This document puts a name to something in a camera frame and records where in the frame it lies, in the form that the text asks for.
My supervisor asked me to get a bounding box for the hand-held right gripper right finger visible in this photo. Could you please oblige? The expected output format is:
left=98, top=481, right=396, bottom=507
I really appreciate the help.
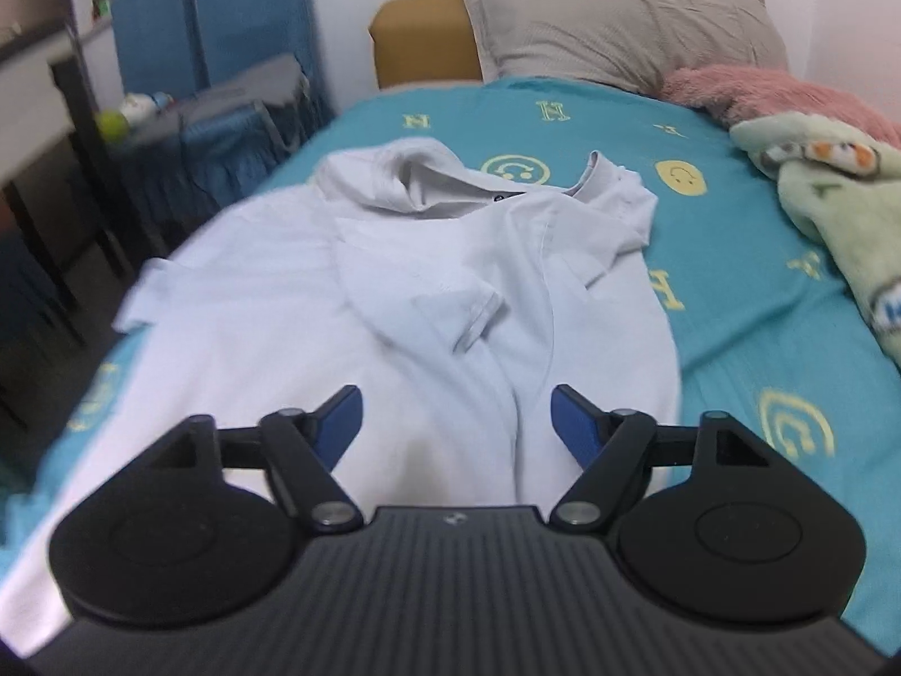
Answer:
left=549, top=384, right=775, bottom=530

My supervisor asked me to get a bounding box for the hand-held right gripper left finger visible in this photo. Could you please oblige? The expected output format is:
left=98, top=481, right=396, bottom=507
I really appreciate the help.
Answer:
left=141, top=385, right=364, bottom=533

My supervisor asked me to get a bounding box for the white t-shirt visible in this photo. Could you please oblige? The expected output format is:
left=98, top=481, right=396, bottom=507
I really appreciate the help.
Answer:
left=0, top=137, right=683, bottom=656

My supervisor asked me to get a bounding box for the bed with teal patterned sheet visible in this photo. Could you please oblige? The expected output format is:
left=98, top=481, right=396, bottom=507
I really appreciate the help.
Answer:
left=0, top=74, right=901, bottom=649

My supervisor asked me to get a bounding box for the green cartoon printed blanket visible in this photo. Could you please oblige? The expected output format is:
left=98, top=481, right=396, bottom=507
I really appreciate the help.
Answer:
left=730, top=116, right=901, bottom=367

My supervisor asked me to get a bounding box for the grey folded cloth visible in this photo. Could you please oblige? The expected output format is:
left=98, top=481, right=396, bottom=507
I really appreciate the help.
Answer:
left=151, top=52, right=311, bottom=134

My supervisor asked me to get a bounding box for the white and blue toy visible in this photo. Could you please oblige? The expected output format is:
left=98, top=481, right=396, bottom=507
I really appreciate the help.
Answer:
left=119, top=91, right=174, bottom=125

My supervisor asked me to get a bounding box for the pink fluffy blanket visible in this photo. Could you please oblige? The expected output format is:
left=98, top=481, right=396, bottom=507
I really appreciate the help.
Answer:
left=662, top=63, right=901, bottom=149

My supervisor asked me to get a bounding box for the mustard yellow bed headboard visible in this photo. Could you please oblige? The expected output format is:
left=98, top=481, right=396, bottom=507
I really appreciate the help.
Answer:
left=369, top=0, right=487, bottom=90

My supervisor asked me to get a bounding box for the grey pillow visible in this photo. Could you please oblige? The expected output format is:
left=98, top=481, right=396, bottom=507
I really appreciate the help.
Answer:
left=457, top=0, right=788, bottom=94

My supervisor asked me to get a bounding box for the blue covered chair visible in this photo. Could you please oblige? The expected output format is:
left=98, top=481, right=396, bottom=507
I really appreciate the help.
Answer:
left=179, top=0, right=335, bottom=188
left=105, top=0, right=212, bottom=156

